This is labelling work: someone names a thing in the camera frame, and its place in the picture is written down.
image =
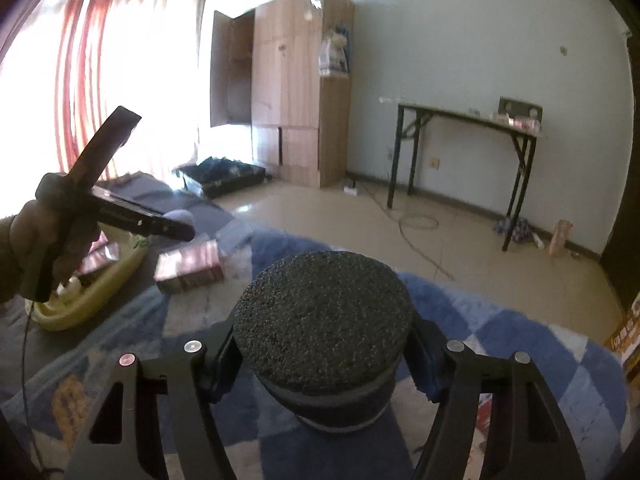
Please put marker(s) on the blue checked fleece blanket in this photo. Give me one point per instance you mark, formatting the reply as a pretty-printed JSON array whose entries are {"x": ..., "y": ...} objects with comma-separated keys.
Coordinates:
[{"x": 500, "y": 350}]

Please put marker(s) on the dark grey bed sheet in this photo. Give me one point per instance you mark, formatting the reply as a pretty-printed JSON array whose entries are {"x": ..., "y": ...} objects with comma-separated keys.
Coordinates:
[{"x": 60, "y": 350}]

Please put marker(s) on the red striped curtain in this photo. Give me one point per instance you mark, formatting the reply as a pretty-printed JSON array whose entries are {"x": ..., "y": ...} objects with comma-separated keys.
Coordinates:
[{"x": 100, "y": 60}]

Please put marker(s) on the cream plastic basin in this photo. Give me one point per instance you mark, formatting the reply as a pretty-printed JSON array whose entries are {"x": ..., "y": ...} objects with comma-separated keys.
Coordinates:
[{"x": 112, "y": 277}]

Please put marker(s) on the pink bag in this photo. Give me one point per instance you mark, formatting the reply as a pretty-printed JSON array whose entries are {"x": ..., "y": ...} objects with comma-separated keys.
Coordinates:
[{"x": 560, "y": 240}]

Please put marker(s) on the patterned cloth heap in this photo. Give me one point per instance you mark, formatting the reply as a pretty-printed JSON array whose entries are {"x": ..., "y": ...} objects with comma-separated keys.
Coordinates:
[{"x": 520, "y": 230}]

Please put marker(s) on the dark door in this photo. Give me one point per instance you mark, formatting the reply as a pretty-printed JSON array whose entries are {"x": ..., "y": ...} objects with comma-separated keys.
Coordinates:
[{"x": 622, "y": 210}]

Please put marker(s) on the grey box with holes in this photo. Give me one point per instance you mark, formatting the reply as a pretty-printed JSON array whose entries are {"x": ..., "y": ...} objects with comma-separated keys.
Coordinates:
[{"x": 520, "y": 106}]

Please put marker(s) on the tall round dark sponge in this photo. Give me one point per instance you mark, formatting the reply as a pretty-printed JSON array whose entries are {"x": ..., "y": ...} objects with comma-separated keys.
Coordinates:
[{"x": 320, "y": 310}]

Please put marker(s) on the open black suitcase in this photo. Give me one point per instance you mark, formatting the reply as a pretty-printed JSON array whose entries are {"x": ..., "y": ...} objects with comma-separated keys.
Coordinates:
[{"x": 225, "y": 175}]

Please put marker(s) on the dark red box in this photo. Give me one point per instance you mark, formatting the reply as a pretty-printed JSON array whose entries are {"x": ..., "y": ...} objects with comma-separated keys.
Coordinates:
[{"x": 190, "y": 265}]

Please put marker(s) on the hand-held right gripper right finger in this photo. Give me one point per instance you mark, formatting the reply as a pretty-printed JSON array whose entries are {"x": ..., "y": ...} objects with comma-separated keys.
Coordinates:
[{"x": 425, "y": 362}]

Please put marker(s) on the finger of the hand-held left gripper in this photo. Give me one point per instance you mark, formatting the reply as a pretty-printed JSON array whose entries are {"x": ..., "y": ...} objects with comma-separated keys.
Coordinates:
[
  {"x": 107, "y": 137},
  {"x": 145, "y": 220}
]

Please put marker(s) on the person's left hand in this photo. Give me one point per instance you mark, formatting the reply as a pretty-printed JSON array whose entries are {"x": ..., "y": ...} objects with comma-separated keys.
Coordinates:
[{"x": 27, "y": 227}]

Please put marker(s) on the orange cardboard box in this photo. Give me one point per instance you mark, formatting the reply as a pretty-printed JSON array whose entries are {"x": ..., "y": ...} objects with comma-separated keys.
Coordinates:
[{"x": 627, "y": 335}]

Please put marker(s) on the wooden wardrobe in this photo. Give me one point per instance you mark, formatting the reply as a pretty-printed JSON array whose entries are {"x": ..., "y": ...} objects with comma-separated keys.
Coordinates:
[{"x": 295, "y": 100}]

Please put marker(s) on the hanging plastic bag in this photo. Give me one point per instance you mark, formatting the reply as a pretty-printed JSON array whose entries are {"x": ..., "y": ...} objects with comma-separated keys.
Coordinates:
[{"x": 334, "y": 55}]

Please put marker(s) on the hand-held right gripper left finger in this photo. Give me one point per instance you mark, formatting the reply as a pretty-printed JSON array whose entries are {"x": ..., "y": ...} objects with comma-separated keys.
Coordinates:
[{"x": 200, "y": 375}]

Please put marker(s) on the pink packets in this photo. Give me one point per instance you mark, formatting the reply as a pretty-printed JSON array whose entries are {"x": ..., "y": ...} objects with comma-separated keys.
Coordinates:
[{"x": 522, "y": 124}]

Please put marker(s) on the black folding table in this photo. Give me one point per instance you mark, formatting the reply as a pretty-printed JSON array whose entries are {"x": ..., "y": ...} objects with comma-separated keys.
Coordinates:
[{"x": 450, "y": 112}]

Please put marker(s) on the white power strip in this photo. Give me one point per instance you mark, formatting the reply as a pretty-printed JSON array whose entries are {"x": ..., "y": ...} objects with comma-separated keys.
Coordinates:
[{"x": 351, "y": 190}]

